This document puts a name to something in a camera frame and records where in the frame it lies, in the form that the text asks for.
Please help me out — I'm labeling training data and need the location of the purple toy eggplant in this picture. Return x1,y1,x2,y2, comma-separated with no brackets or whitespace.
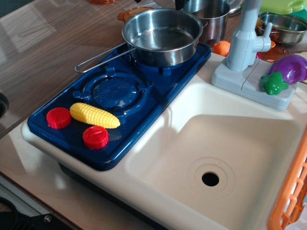
260,54,307,95

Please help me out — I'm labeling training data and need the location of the red stove knob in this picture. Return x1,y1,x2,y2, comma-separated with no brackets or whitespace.
46,107,71,129
82,126,109,150

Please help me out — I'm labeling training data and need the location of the tall steel pot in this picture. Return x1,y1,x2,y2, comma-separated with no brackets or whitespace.
183,0,231,47

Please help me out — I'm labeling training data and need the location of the steel pan with wire handle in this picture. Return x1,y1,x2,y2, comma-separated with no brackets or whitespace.
74,8,204,74

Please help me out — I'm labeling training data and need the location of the orange transparent lid right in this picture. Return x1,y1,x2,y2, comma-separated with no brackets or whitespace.
256,41,289,63

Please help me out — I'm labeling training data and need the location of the shallow steel pot right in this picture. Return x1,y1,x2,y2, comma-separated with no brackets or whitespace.
257,12,307,44

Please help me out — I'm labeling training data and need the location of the orange transparent lid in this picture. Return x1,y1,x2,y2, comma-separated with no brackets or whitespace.
117,6,153,22
256,41,289,63

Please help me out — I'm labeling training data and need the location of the yellow toy corn cob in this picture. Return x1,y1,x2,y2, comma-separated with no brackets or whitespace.
69,103,121,129

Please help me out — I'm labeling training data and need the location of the cream toy sink unit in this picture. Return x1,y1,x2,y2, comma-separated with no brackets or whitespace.
21,54,307,230

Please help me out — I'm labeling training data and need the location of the green plastic plate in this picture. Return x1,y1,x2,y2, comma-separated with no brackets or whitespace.
260,0,307,14

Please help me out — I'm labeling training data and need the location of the blue toy stove top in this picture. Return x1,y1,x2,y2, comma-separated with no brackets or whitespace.
27,43,211,171

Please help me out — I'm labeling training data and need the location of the red stove knob right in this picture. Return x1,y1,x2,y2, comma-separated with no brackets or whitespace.
82,126,109,150

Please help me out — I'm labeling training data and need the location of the grey toy faucet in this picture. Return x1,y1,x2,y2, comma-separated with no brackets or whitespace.
212,0,298,110

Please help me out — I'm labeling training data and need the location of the red stove knob left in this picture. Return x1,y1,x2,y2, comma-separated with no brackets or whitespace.
46,107,71,129

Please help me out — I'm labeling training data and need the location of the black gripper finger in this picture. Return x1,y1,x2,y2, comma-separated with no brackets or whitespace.
175,0,189,10

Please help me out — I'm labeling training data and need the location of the orange plastic dish rack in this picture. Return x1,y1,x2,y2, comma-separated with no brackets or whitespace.
267,136,307,230

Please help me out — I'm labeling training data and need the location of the orange toy fruit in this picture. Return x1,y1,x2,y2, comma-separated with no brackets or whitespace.
213,41,231,57

